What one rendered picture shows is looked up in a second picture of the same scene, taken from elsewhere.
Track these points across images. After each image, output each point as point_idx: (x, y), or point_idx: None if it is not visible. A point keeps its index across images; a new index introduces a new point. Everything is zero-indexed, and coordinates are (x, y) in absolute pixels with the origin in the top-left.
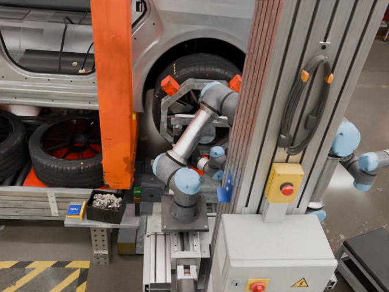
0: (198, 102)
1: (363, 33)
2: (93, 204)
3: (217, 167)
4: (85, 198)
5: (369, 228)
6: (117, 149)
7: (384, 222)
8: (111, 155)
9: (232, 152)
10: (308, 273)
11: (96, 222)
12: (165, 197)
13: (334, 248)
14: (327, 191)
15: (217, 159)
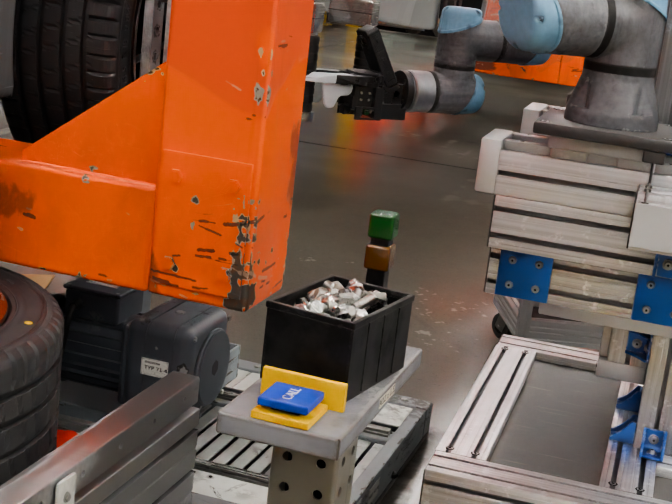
0: None
1: None
2: (349, 319)
3: (489, 52)
4: (133, 453)
5: (416, 305)
6: (288, 91)
7: (407, 289)
8: (277, 127)
9: None
10: None
11: (371, 394)
12: (550, 121)
13: (454, 350)
14: (272, 296)
15: (484, 27)
